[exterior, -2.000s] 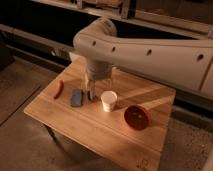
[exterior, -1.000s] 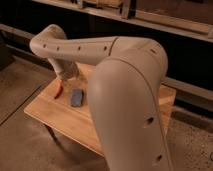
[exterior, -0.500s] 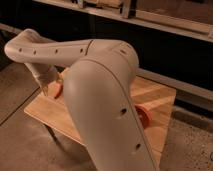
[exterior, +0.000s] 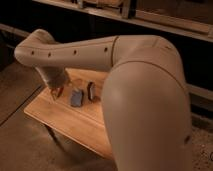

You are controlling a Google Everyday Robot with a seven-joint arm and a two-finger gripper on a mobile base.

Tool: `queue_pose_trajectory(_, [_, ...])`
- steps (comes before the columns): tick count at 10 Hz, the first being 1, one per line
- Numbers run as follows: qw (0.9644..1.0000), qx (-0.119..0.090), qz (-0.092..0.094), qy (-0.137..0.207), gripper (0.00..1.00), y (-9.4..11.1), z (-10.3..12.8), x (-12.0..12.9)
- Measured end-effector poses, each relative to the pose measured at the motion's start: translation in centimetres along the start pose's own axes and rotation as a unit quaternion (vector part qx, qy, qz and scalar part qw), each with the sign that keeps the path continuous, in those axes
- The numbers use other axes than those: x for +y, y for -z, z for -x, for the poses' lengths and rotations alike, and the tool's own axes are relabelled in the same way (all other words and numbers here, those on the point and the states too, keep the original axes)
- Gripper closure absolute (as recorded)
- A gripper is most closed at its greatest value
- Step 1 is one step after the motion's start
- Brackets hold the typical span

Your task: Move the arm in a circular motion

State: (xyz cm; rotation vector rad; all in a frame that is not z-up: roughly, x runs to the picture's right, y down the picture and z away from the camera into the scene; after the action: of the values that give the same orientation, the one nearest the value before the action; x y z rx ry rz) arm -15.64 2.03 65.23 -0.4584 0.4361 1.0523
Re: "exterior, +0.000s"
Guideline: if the blue-grey rectangular block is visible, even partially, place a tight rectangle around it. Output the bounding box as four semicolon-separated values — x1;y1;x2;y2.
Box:
70;89;84;107

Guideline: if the wooden shelf unit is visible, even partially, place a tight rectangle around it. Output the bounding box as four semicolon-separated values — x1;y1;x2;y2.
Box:
0;0;213;101

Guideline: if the orange carrot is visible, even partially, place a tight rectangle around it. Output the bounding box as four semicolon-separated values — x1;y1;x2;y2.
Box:
56;87;62;98

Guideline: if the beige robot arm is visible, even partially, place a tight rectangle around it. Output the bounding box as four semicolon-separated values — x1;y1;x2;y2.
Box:
14;29;193;171

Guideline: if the dark small can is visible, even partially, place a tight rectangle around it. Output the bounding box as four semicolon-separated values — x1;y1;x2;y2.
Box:
87;82;96;101

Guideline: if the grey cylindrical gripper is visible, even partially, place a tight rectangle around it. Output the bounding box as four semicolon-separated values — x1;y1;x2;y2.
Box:
36;67;70;101

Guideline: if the wooden table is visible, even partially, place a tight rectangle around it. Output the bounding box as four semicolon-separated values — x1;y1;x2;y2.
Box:
24;69;113;159

